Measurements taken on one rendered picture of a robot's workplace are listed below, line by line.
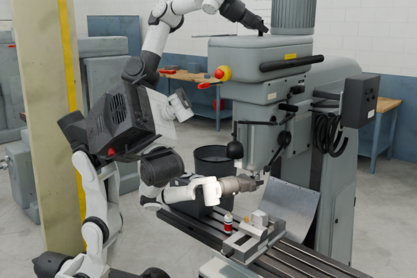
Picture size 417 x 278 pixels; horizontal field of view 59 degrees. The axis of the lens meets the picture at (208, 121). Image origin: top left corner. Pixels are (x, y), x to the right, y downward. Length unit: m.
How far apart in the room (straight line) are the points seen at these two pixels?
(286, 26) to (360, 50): 4.24
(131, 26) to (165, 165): 7.58
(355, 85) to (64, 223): 2.48
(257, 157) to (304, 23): 0.62
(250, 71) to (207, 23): 6.19
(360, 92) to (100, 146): 1.05
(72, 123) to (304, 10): 1.12
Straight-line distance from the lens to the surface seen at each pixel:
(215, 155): 4.04
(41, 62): 2.87
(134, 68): 1.55
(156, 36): 1.63
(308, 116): 1.78
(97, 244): 1.83
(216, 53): 1.44
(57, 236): 3.30
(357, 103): 1.63
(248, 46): 1.36
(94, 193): 1.74
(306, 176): 2.03
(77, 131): 1.68
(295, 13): 1.70
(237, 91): 1.52
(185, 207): 2.06
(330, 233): 2.18
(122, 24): 8.72
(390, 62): 5.77
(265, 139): 1.56
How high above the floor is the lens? 1.96
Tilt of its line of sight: 16 degrees down
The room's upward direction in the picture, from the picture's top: straight up
